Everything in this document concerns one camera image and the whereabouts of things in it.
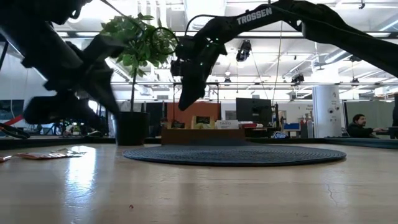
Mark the brown wooden tea organizer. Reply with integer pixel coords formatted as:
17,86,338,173
160,114,246,146

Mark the lemon lime tea packet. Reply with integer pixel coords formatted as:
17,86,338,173
51,147,88,156
191,115,215,130

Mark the black monitor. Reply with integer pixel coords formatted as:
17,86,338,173
0,99,25,121
235,97,273,127

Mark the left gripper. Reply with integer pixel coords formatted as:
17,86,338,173
23,34,127,133

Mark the orange partition panel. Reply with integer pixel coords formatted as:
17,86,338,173
166,101,221,129

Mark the white orange Tazo packet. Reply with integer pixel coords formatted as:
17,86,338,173
215,119,239,130

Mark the round dark woven placemat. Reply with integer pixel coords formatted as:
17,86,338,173
122,143,348,167

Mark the white round pillar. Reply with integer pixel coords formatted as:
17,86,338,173
312,85,341,138

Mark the red and black tool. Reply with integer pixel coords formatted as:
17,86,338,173
0,114,30,139

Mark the green potted plant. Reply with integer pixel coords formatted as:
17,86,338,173
99,12,178,146

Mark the grey partition wall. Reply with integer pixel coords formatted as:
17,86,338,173
343,100,396,139

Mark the person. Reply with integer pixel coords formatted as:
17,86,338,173
346,113,389,139

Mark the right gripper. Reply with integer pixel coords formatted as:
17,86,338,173
175,34,228,112

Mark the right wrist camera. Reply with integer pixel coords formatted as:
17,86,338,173
170,58,187,77

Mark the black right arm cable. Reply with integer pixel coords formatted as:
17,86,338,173
185,14,220,37

